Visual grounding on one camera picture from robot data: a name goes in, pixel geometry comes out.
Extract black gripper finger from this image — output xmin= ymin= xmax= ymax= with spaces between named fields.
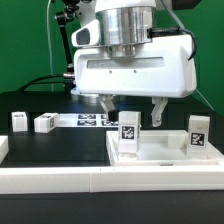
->
xmin=151 ymin=97 xmax=168 ymax=127
xmin=99 ymin=95 xmax=118 ymax=122

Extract white square table top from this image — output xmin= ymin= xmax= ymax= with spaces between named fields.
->
xmin=106 ymin=130 xmax=224 ymax=166

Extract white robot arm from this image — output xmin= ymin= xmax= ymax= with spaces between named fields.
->
xmin=72 ymin=0 xmax=201 ymax=127

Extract white sheet with tags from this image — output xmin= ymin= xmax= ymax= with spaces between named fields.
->
xmin=54 ymin=113 xmax=142 ymax=129

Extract white front fence bar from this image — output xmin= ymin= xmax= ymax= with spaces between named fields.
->
xmin=0 ymin=166 xmax=224 ymax=194

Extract white fence bar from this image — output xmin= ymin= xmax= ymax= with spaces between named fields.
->
xmin=0 ymin=136 xmax=9 ymax=163
xmin=0 ymin=166 xmax=224 ymax=194

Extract white left fence bar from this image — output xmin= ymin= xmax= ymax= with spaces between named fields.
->
xmin=0 ymin=136 xmax=9 ymax=163

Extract black cable bundle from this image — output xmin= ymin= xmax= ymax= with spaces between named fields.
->
xmin=17 ymin=74 xmax=73 ymax=93

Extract thin white cable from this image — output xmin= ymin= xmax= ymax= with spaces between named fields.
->
xmin=46 ymin=0 xmax=55 ymax=92

